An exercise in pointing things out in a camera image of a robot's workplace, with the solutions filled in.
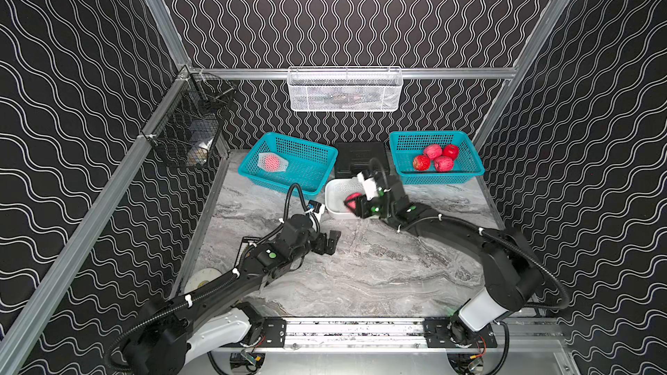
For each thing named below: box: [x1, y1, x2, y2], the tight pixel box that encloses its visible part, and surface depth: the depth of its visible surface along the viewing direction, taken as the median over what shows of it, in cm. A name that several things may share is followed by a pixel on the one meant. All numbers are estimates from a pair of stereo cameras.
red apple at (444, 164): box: [434, 156, 455, 173], surface depth 112 cm
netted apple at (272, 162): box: [257, 152, 290, 173], surface depth 112 cm
